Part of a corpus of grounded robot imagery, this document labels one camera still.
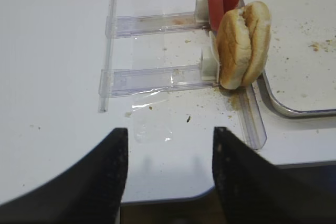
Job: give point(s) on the bun half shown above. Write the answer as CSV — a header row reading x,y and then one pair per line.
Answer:
x,y
258,21
234,48

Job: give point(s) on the clear acrylic left rack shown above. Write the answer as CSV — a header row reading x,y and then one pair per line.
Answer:
x,y
118,83

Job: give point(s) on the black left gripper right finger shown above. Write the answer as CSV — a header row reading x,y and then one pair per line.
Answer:
x,y
252,190

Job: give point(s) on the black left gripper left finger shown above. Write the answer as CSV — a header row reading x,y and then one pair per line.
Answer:
x,y
88,192

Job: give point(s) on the metal serving tray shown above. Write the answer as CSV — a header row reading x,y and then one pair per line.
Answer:
x,y
300,70

